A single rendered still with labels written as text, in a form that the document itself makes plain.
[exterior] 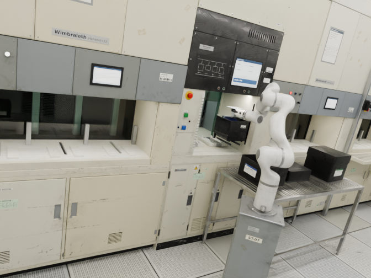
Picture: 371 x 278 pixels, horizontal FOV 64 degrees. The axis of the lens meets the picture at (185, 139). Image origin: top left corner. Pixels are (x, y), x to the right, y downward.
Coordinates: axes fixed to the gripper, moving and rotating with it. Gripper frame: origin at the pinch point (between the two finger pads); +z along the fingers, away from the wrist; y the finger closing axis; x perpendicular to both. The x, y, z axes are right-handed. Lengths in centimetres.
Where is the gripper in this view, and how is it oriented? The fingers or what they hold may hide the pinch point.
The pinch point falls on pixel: (234, 110)
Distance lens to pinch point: 264.6
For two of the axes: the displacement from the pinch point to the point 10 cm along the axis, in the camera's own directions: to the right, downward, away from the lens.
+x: 1.8, -9.5, -2.6
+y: 8.5, 0.1, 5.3
